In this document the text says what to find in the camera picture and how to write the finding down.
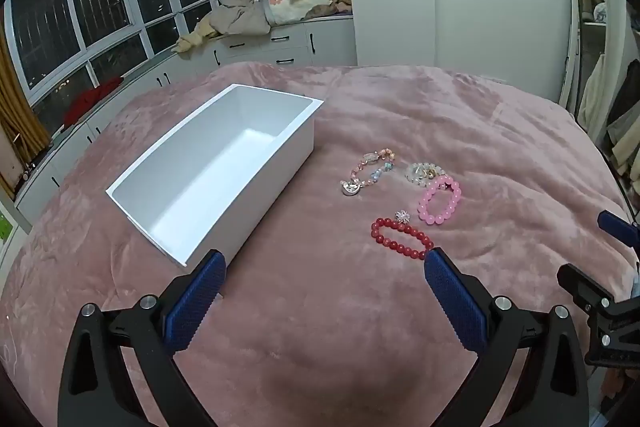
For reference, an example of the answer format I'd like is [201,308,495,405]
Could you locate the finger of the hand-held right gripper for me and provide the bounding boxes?
[597,209,640,254]
[556,262,618,308]

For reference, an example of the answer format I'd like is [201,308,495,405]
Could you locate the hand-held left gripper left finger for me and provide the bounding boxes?
[57,249,228,427]

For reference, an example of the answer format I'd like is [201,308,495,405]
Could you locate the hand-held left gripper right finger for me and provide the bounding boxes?
[424,247,591,427]

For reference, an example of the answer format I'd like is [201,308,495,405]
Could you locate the red bead bracelet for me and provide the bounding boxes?
[370,210,435,261]

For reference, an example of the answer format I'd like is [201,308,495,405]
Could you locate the pink bead bracelet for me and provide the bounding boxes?
[418,175,463,226]

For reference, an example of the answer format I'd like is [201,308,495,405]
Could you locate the white rectangular storage box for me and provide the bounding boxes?
[105,83,325,269]

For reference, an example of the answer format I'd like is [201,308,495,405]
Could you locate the clear crystal bead bracelet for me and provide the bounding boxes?
[405,162,446,186]

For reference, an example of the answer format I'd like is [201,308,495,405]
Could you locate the pastel multicolour bead bracelet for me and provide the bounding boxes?
[340,148,397,198]

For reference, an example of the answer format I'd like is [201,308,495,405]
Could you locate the hanging clothes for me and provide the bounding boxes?
[577,52,640,184]

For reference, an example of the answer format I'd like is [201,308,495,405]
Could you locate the pink fluffy blanket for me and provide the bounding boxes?
[0,62,640,427]

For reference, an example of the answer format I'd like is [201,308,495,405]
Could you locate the white framed mirror door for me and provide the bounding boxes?
[559,0,614,124]

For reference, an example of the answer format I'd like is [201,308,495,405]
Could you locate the red cloth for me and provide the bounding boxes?
[62,77,125,128]

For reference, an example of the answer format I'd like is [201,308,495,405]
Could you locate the mustard curtain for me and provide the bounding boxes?
[0,41,52,198]

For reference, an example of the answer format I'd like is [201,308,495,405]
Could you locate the white low cabinet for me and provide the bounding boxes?
[15,14,359,214]

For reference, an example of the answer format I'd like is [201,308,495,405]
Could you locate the beige jacket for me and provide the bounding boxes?
[172,0,273,54]

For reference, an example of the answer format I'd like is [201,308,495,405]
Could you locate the white printed garment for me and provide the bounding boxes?
[260,0,332,28]

